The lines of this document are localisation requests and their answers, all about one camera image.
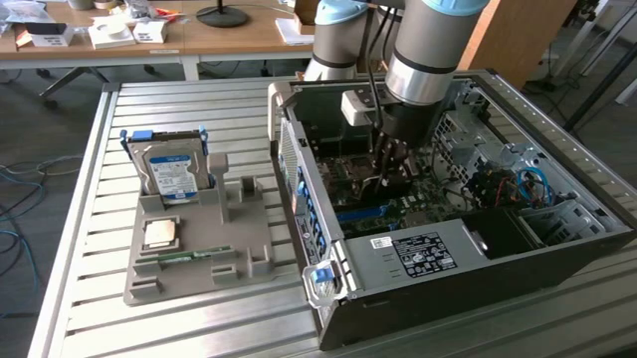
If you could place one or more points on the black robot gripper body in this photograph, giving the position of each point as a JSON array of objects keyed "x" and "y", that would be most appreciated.
[{"x": 408, "y": 123}]

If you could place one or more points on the dark graphics card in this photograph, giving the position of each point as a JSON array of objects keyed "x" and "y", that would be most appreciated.
[{"x": 364, "y": 192}]

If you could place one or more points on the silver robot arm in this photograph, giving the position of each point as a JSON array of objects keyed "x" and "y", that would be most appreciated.
[{"x": 428, "y": 44}]

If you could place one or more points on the CPU socket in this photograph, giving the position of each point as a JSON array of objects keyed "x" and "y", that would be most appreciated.
[{"x": 357, "y": 164}]

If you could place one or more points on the green motherboard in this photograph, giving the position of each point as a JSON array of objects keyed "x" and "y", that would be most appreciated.
[{"x": 428, "y": 201}]

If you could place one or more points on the perforated metal drive cage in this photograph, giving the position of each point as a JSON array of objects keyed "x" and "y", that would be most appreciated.
[{"x": 462, "y": 141}]

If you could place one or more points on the blue expansion slot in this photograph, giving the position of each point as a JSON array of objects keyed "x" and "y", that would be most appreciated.
[{"x": 364, "y": 214}]

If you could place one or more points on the black fan shroud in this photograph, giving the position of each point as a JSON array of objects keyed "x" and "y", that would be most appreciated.
[{"x": 497, "y": 231}]

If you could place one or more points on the grey power supply unit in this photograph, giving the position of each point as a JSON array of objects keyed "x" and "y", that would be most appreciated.
[{"x": 378, "y": 268}]

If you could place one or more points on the wooden cabinet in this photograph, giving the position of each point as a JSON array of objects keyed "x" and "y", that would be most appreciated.
[{"x": 517, "y": 37}]

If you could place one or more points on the blue case release latch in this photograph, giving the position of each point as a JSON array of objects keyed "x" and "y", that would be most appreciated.
[{"x": 321, "y": 275}]

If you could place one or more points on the white paper pad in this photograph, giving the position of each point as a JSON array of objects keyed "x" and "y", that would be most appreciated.
[{"x": 291, "y": 31}]

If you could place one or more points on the metal disk bay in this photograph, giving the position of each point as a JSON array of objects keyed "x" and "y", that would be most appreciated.
[{"x": 563, "y": 223}]

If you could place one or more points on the brown cardboard box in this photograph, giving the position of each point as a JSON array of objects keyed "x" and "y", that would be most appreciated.
[{"x": 305, "y": 11}]

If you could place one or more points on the black open PC case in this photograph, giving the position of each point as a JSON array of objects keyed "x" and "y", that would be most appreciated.
[{"x": 448, "y": 306}]

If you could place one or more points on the grey parts rack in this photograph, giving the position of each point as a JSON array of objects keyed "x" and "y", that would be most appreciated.
[{"x": 209, "y": 231}]

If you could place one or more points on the hard disk in blue caddy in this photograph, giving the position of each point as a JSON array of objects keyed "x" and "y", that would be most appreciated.
[{"x": 171, "y": 175}]

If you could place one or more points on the wooden desk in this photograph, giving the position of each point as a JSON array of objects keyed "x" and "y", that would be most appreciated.
[{"x": 223, "y": 41}]

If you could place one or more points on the black lamp base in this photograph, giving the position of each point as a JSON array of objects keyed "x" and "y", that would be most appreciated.
[{"x": 221, "y": 16}]

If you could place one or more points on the copper-toned CPU chip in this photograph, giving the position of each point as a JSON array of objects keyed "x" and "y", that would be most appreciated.
[{"x": 161, "y": 233}]

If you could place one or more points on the green RAM stick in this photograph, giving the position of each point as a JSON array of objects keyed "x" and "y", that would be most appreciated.
[{"x": 174, "y": 257}]

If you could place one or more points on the small white labelled box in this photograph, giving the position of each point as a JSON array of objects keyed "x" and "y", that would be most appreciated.
[{"x": 150, "y": 33}]

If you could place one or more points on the white box with black label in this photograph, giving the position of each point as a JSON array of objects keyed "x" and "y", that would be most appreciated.
[{"x": 50, "y": 39}]

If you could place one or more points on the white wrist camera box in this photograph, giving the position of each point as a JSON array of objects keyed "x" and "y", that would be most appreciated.
[{"x": 356, "y": 108}]

